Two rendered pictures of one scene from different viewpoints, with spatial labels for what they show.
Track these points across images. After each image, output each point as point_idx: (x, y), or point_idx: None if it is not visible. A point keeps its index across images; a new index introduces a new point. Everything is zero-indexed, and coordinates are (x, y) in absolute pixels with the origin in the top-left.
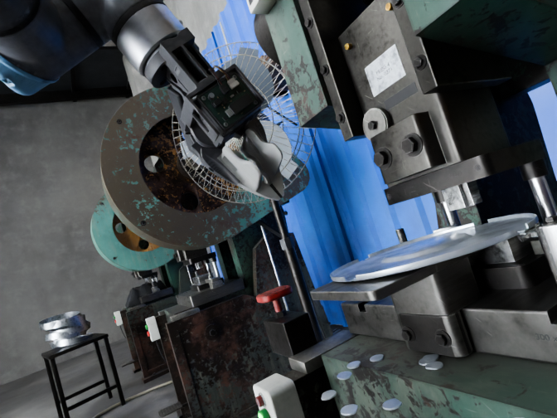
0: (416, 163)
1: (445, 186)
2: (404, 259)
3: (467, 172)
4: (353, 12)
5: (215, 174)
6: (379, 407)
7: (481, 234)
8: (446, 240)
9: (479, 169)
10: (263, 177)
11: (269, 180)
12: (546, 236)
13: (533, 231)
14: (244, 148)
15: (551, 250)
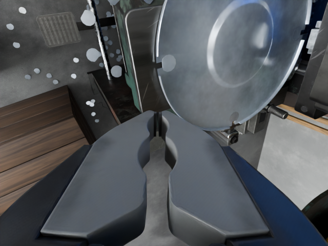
0: (324, 86)
1: (308, 71)
2: (209, 67)
3: (306, 98)
4: None
5: (29, 194)
6: (124, 1)
7: (252, 84)
8: (240, 75)
9: (301, 109)
10: (168, 127)
11: (164, 135)
12: (224, 136)
13: (231, 129)
14: (168, 221)
15: (219, 133)
